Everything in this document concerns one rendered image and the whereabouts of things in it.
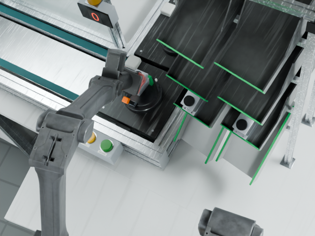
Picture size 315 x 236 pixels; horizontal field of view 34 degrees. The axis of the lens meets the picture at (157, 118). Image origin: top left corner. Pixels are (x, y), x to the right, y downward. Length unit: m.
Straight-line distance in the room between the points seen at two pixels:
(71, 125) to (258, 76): 0.42
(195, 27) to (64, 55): 0.91
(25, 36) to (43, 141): 1.09
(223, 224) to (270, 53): 0.42
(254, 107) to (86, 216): 0.76
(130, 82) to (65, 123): 0.53
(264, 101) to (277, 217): 0.53
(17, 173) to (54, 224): 1.71
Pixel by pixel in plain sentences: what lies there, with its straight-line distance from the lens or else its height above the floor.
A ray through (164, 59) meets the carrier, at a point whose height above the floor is 0.97.
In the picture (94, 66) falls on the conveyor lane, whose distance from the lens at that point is 1.96.
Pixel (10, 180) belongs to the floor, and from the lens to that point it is 2.93.
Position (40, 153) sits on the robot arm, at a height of 1.58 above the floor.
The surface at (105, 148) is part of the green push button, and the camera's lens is 1.73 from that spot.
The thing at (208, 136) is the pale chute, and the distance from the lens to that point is 1.62.
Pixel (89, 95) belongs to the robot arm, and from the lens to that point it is 1.28.
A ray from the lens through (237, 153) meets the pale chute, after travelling 1.61.
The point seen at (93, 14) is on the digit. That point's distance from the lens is 1.71.
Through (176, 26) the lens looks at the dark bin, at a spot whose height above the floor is 1.53.
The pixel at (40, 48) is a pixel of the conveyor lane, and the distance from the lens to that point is 2.08.
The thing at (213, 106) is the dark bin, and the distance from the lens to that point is 1.46.
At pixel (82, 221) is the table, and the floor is 0.86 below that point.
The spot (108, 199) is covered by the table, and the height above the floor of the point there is 0.86.
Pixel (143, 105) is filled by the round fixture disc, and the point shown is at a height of 0.99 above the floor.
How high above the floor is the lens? 2.51
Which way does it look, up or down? 62 degrees down
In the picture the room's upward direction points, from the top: 19 degrees counter-clockwise
